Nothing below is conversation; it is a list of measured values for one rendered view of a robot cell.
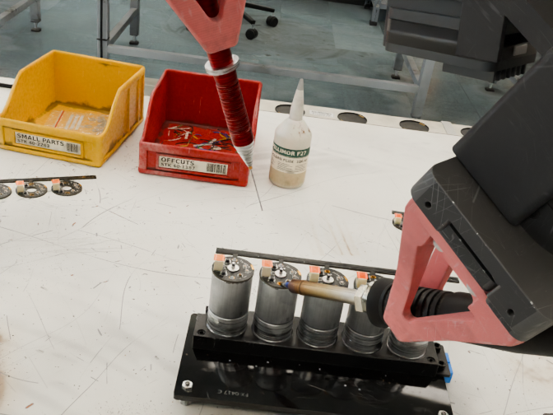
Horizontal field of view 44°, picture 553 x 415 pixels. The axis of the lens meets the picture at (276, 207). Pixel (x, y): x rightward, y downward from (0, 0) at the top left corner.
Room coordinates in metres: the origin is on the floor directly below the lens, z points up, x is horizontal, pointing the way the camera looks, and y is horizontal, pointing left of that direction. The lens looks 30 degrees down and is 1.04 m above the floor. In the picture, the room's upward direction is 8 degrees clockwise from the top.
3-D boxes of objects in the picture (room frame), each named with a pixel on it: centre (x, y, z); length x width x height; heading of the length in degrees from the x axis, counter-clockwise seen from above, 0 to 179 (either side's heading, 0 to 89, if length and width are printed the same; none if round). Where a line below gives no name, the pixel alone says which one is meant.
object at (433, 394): (0.31, -0.04, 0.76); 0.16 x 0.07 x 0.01; 92
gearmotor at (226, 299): (0.33, 0.02, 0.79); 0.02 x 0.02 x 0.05
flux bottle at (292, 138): (0.57, -0.01, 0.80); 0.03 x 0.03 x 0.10
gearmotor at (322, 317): (0.33, -0.04, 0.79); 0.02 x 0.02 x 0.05
